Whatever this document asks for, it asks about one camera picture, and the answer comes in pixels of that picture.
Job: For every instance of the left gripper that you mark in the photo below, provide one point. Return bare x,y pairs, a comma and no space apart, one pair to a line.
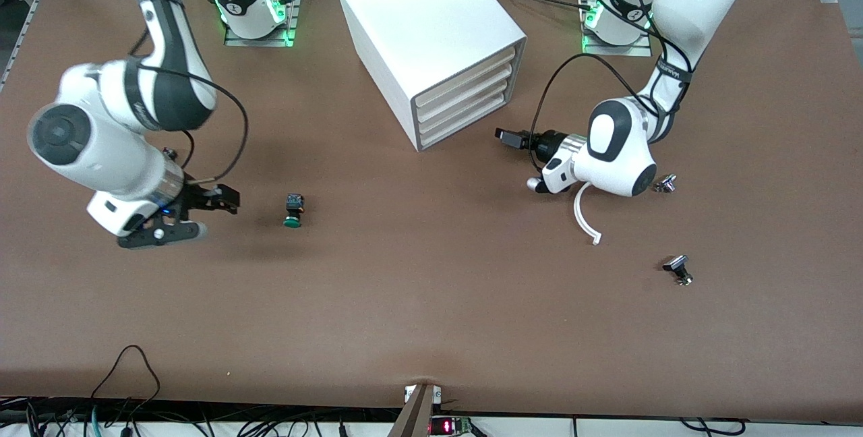
547,143

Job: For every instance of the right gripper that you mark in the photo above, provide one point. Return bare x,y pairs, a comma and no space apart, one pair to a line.
197,199

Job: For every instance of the cream cabinet drawer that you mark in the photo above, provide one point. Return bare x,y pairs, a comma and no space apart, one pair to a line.
465,83
465,117
465,100

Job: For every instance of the green push button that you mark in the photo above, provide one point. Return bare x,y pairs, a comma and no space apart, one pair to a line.
294,211

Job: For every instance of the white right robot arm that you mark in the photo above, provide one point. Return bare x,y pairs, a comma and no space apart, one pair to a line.
101,133

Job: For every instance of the white drawer cabinet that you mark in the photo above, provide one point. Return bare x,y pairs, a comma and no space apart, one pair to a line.
418,12

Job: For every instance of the white curved plastic piece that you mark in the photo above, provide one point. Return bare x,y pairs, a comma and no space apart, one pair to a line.
578,211

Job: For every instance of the red display device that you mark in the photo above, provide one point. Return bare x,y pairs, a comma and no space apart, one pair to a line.
445,427

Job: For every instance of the silver key switch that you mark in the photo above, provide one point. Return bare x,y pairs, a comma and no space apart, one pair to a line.
665,184

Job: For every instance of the black-headed selector switch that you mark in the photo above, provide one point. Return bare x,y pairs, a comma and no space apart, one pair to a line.
677,267

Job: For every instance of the grey camera mount bar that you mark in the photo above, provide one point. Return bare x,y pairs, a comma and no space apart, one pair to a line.
414,417

